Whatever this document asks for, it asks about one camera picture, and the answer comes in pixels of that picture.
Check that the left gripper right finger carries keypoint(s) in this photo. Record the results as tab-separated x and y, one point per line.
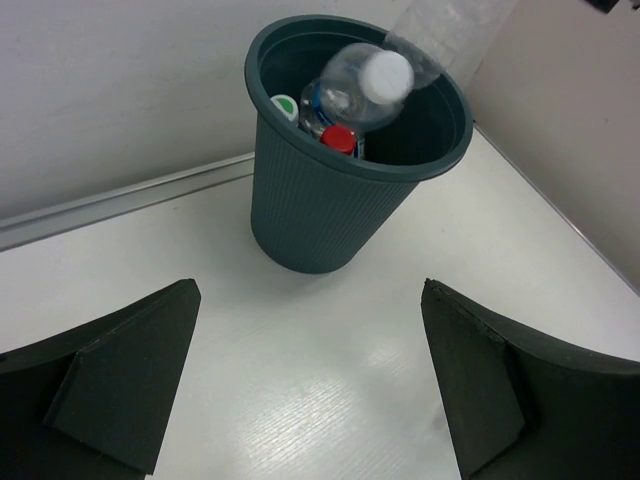
521	404

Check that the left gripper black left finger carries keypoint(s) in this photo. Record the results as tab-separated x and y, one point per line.
94	402

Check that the red cap bottle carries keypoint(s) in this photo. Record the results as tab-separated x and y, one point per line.
344	141

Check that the green label bottle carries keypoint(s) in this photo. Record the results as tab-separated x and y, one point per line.
287	106

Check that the clear bottle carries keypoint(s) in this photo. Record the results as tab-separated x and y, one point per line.
450	37

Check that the tall water bottle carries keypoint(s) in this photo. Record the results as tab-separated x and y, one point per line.
362	88

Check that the dark teal plastic bin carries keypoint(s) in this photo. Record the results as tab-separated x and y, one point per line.
313	208

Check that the left aluminium rail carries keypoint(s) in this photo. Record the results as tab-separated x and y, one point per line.
50	221

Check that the aluminium rail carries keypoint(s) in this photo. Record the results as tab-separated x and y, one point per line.
556	209
50	221

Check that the right aluminium rail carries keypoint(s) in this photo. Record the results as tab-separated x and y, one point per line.
556	209

